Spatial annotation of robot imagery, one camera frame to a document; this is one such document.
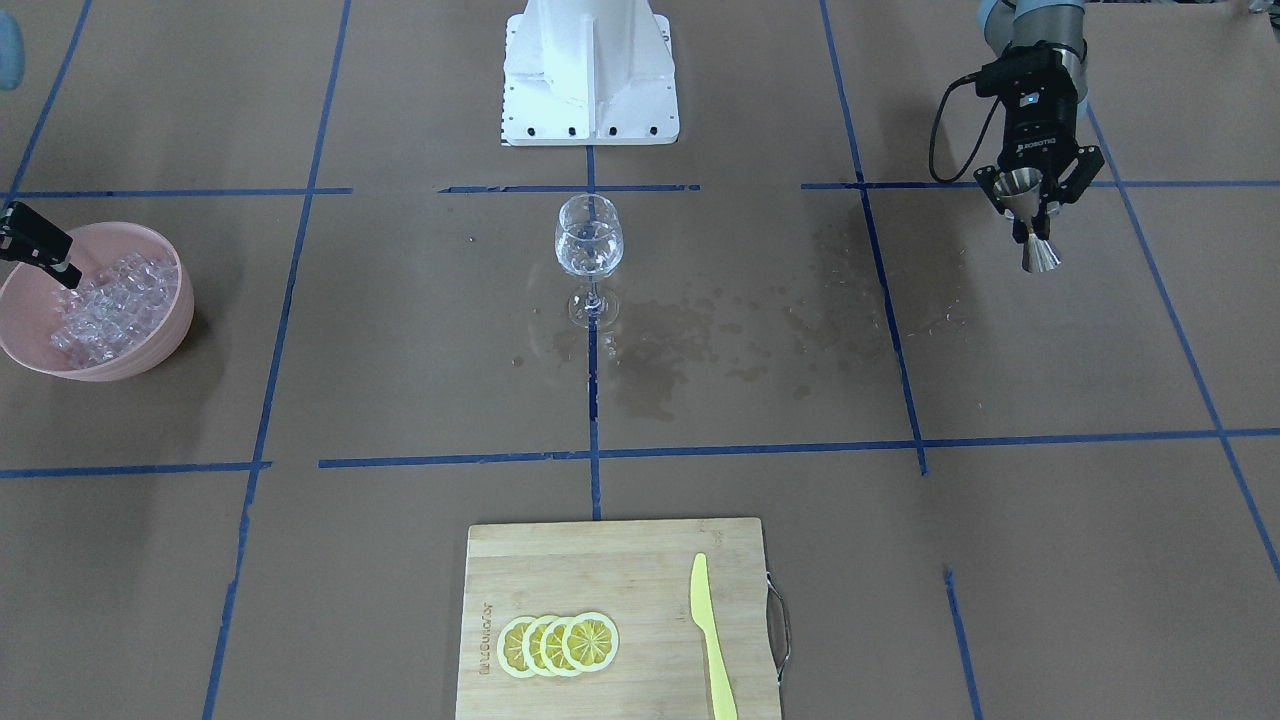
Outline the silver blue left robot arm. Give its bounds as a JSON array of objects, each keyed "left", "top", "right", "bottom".
[{"left": 974, "top": 1, "right": 1105, "bottom": 242}]

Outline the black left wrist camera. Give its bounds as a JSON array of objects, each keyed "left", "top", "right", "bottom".
[{"left": 975, "top": 42, "right": 1084, "bottom": 105}]

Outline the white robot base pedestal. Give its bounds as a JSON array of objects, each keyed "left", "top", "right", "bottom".
[{"left": 500, "top": 1, "right": 681, "bottom": 147}]

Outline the bamboo cutting board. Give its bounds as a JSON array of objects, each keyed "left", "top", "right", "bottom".
[{"left": 454, "top": 518, "right": 783, "bottom": 719}]

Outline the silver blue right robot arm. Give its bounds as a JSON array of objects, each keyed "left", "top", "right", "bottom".
[{"left": 1, "top": 10, "right": 83, "bottom": 290}]

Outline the yellow plastic knife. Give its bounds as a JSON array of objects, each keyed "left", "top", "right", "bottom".
[{"left": 689, "top": 552, "right": 739, "bottom": 719}]

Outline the steel cocktail jigger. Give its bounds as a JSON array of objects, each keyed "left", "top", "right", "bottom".
[{"left": 995, "top": 167, "right": 1061, "bottom": 273}]

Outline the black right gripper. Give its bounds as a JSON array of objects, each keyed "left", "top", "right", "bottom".
[{"left": 1, "top": 201, "right": 83, "bottom": 290}]

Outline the clear wine glass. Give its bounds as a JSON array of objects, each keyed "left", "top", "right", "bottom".
[{"left": 556, "top": 193, "right": 625, "bottom": 329}]

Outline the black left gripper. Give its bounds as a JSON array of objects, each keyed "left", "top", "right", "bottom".
[{"left": 975, "top": 95, "right": 1105, "bottom": 222}]

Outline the pile of clear ice cubes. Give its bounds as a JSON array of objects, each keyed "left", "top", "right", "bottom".
[{"left": 49, "top": 252, "right": 180, "bottom": 370}]

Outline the pink plastic bowl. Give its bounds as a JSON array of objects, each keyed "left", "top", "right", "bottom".
[{"left": 1, "top": 222, "right": 195, "bottom": 382}]

